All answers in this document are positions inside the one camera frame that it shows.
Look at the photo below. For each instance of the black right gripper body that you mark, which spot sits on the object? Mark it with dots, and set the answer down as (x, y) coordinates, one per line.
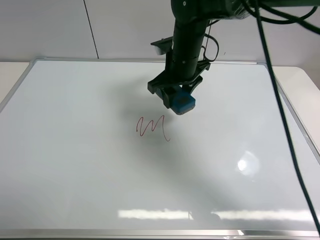
(167, 78)

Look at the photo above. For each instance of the blue board eraser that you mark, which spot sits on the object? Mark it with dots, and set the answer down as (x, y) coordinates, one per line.
(182, 103)

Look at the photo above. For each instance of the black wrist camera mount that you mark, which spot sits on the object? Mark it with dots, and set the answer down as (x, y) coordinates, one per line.
(163, 45)

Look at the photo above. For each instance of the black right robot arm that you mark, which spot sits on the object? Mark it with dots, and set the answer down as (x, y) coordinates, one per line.
(183, 68)

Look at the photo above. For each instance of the white whiteboard with aluminium frame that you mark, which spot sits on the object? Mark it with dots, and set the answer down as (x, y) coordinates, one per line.
(86, 152)

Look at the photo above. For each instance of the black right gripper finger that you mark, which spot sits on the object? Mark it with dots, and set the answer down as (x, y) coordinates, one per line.
(190, 87)
(166, 94)

